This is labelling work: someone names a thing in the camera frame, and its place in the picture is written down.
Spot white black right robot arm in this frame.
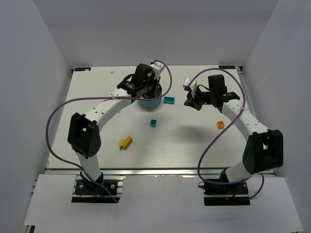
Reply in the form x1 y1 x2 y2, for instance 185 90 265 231
183 75 284 184

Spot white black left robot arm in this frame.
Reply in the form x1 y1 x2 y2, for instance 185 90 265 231
68 62 164 194

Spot teal round divided container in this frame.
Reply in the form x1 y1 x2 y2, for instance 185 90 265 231
138 84 162 108

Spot teal long lego brick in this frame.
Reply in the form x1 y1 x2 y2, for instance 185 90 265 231
163 97 175 104

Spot yellow small lego brick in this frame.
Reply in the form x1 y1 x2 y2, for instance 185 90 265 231
216 121 225 129

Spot right blue corner label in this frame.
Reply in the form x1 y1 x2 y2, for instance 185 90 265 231
218 65 236 69

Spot blue corner label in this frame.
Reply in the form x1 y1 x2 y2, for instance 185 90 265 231
218 65 236 69
74 67 91 72

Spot small teal square lego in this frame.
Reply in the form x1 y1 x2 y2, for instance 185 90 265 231
150 119 157 128

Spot yellow-orange long lego brick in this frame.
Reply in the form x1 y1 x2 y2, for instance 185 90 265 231
122 136 133 150

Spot light green small lego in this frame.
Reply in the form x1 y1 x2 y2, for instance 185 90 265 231
118 139 125 150

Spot left blue corner label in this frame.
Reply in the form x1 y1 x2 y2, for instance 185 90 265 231
74 67 91 72

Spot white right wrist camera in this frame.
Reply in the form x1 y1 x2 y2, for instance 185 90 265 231
183 78 197 98

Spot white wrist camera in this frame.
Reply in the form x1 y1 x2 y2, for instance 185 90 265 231
183 78 197 98
150 60 165 80

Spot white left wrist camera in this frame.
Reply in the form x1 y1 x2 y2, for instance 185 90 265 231
150 60 165 80

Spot aluminium right table rail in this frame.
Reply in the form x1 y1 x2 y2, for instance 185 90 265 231
236 81 283 174

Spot aluminium table rail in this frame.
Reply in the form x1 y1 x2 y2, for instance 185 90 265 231
236 81 283 174
46 167 276 177

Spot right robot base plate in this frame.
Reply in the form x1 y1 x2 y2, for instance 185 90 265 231
198 181 250 206

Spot aluminium front table rail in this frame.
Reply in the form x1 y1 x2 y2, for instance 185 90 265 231
46 167 276 177

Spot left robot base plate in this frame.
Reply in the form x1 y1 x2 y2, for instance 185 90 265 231
71 176 123 203

